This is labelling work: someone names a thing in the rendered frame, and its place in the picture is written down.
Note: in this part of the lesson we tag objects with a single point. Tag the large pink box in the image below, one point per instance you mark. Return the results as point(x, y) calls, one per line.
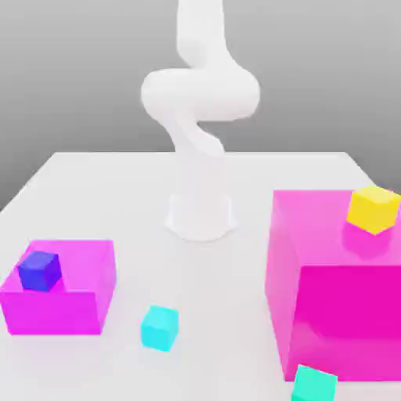
point(344, 313)

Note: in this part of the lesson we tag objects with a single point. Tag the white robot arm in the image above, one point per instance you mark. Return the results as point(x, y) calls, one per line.
point(200, 94)

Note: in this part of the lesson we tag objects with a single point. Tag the small turquoise cube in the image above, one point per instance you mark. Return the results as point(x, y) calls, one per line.
point(313, 385)

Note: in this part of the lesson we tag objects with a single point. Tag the small blue cube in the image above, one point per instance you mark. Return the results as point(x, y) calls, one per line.
point(39, 271)

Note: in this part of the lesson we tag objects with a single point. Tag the large magenta box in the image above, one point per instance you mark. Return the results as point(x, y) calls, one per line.
point(62, 310)

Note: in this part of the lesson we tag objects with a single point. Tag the small yellow cube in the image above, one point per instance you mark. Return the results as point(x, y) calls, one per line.
point(372, 208)

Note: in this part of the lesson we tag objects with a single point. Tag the small cyan cube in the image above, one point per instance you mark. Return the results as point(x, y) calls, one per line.
point(159, 328)

